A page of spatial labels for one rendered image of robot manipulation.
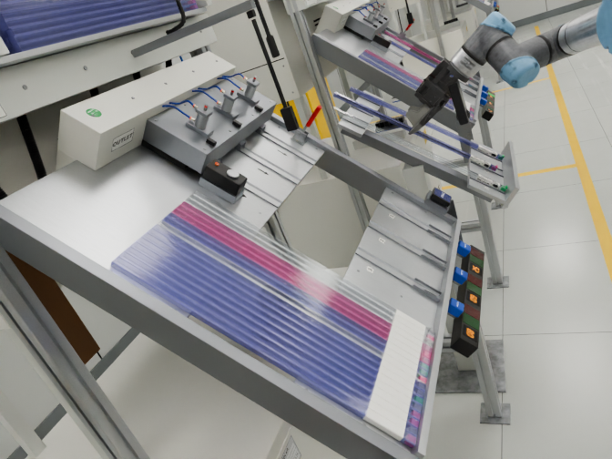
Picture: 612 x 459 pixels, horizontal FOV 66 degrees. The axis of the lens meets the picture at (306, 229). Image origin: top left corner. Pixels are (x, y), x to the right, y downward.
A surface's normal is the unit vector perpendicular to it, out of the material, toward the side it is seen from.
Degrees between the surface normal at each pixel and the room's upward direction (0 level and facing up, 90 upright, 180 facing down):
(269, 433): 0
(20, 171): 90
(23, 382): 90
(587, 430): 0
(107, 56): 90
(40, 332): 90
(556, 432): 0
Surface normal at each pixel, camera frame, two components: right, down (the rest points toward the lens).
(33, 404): 0.88, -0.14
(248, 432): -0.33, -0.86
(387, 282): 0.38, -0.70
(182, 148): -0.33, 0.50
